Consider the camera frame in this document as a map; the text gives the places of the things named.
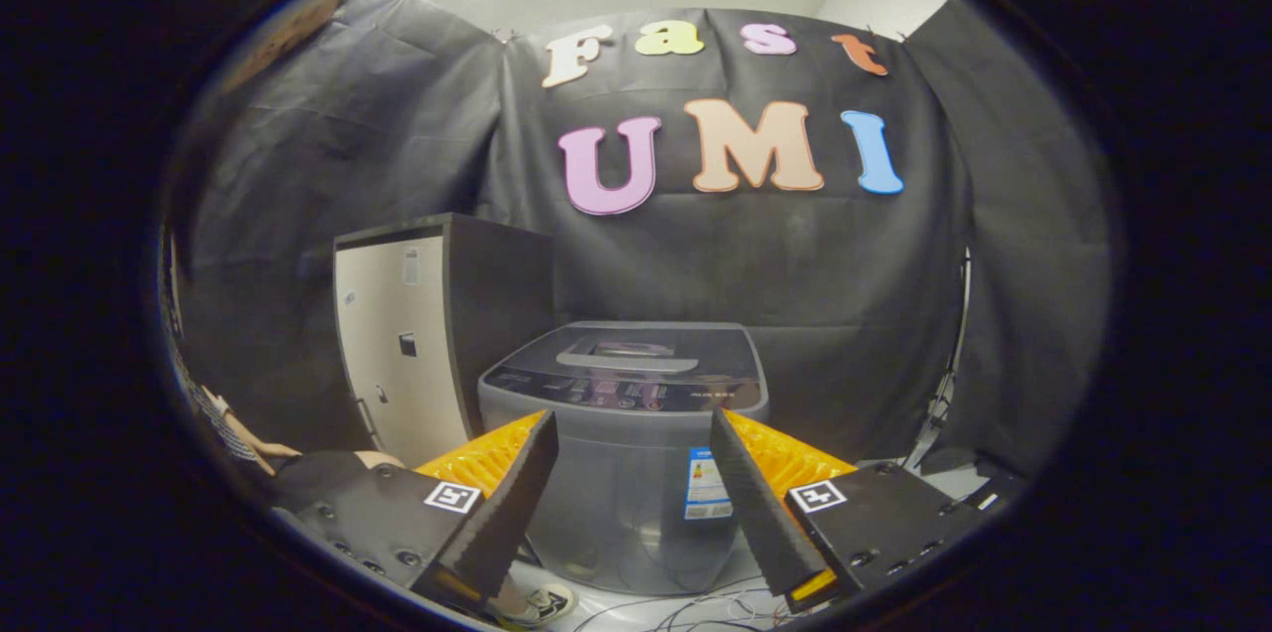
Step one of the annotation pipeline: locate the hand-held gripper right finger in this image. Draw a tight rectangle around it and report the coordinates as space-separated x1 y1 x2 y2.
709 407 987 615

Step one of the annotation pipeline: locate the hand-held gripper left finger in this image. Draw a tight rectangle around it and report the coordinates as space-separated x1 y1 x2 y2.
273 409 561 611

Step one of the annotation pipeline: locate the grey washing machine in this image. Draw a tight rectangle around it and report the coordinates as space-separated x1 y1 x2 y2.
478 320 770 596

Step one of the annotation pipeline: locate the dark washing machine lid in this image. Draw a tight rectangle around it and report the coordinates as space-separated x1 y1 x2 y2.
515 321 762 387

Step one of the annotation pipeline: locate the person's shoe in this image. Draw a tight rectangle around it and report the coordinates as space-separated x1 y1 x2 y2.
497 580 579 628

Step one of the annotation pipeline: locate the dark cabinet with beige door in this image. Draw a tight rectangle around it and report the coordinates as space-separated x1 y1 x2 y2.
333 213 557 469

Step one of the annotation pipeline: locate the flat black box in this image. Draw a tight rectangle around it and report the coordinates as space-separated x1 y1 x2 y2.
949 458 1030 514

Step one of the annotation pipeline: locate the black backdrop cloth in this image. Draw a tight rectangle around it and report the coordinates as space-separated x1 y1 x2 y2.
164 0 1112 474

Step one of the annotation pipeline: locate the tangle of floor cables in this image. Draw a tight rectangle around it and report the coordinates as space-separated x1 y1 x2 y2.
571 572 796 632

